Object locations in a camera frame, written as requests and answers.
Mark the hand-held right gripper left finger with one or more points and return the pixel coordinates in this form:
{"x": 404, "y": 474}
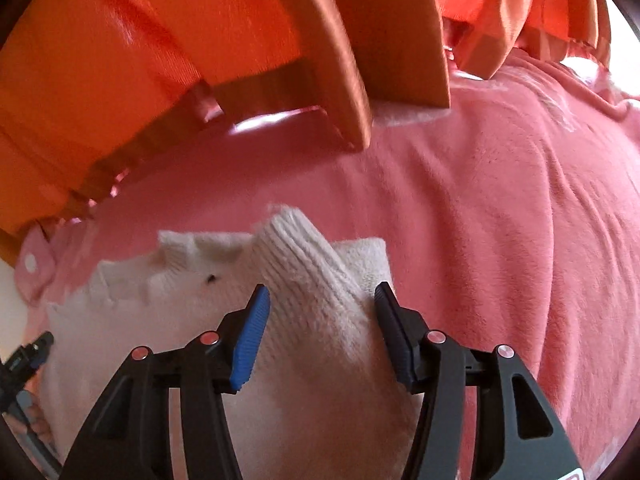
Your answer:
{"x": 252, "y": 332}

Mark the person's left hand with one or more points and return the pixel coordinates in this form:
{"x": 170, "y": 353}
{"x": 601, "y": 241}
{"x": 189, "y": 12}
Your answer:
{"x": 37, "y": 417}

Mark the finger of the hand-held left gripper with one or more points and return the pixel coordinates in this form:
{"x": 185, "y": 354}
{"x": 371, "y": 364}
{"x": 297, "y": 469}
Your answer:
{"x": 31, "y": 355}

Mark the white knit sweater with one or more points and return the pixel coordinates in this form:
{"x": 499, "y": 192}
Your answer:
{"x": 310, "y": 360}

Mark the pink polka dot cloth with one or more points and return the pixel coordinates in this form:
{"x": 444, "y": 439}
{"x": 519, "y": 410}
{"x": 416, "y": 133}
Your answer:
{"x": 40, "y": 270}

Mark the pink fleece blanket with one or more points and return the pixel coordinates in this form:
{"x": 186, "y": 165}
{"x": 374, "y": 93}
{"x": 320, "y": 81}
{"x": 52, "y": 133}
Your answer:
{"x": 500, "y": 220}

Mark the orange curtain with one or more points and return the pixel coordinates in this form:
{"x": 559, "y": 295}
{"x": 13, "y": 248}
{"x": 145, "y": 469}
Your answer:
{"x": 200, "y": 35}

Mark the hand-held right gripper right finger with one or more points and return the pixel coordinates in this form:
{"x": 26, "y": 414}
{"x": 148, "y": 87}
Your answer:
{"x": 395, "y": 332}

